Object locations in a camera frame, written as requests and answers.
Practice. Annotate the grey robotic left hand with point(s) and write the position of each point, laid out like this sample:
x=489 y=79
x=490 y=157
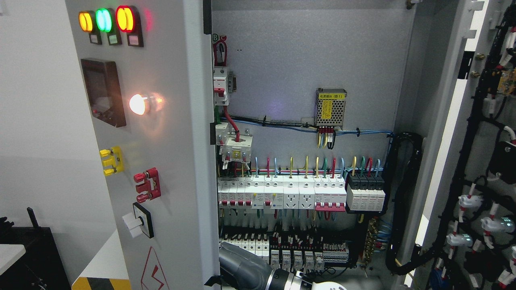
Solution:
x=242 y=269

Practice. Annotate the grey cabinet door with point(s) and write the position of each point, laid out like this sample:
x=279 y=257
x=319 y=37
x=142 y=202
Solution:
x=175 y=63
x=455 y=216

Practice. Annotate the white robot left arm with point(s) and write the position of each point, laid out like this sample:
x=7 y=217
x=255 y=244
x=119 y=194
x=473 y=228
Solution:
x=284 y=280

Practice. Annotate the white lower breaker row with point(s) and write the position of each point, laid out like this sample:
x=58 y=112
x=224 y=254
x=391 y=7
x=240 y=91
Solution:
x=259 y=247

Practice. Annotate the red high voltage warning sticker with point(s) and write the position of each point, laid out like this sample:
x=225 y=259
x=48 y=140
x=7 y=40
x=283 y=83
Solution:
x=153 y=277

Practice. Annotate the white breaker and socket row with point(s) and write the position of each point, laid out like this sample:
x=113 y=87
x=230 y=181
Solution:
x=283 y=192

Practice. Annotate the white current transformer block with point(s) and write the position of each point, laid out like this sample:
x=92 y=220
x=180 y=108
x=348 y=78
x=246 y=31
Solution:
x=229 y=148

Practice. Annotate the black white surge protector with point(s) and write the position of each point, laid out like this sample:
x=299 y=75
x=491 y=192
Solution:
x=365 y=193

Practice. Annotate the metal mesh power supply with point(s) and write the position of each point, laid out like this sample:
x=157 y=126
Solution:
x=330 y=107

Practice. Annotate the red three pole main breaker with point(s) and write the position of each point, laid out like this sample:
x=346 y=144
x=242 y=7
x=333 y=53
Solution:
x=221 y=85

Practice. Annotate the black box at left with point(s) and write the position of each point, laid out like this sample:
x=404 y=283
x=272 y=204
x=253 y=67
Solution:
x=40 y=266

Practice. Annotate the black digital power meter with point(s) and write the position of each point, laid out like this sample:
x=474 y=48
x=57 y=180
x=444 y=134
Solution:
x=104 y=91

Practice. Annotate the red indicator lamp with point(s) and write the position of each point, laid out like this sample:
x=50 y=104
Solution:
x=129 y=22

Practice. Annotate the green indicator lamp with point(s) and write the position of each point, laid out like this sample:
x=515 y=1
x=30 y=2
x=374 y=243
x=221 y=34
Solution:
x=106 y=22

